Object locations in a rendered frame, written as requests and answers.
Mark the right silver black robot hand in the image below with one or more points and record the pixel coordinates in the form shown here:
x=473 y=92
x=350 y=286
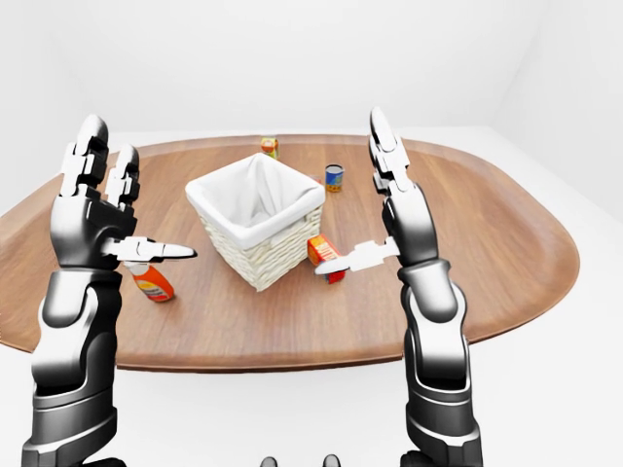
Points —
x=411 y=226

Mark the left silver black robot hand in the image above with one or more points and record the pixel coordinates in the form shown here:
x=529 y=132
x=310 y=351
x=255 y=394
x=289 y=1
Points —
x=80 y=226

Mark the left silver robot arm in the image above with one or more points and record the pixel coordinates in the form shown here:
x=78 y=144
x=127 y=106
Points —
x=70 y=360

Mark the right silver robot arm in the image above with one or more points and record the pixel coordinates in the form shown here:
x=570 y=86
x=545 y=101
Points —
x=438 y=360

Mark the white wicker basket with liner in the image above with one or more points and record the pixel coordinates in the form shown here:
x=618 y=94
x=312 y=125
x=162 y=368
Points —
x=255 y=214

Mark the orange and red printed box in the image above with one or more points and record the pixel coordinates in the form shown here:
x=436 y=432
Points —
x=325 y=253

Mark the blue and yellow tin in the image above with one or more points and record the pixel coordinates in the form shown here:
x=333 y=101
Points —
x=334 y=178

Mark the orange bottle with white cap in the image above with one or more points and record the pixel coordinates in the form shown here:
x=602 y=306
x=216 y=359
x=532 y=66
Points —
x=152 y=282

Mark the small orange and green carton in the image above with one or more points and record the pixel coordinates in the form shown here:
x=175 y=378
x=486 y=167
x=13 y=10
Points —
x=270 y=146

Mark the small dark rounded shape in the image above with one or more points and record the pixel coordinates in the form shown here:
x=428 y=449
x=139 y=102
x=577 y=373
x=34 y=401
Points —
x=268 y=461
x=331 y=460

